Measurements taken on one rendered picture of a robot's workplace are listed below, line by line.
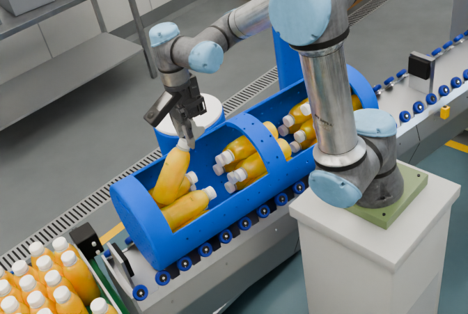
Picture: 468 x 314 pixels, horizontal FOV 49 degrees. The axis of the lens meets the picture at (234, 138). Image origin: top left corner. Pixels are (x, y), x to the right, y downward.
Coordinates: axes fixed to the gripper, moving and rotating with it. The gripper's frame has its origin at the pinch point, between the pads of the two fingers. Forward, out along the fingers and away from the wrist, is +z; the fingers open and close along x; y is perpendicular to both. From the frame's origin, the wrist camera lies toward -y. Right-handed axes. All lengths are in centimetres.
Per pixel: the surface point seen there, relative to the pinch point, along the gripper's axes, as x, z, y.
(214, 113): 37, 24, 30
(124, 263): -5.6, 22.7, -30.1
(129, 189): -1.2, 3.7, -20.2
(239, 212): -14.4, 21.0, 4.7
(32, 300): -4, 18, -55
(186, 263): -11.8, 30.2, -14.9
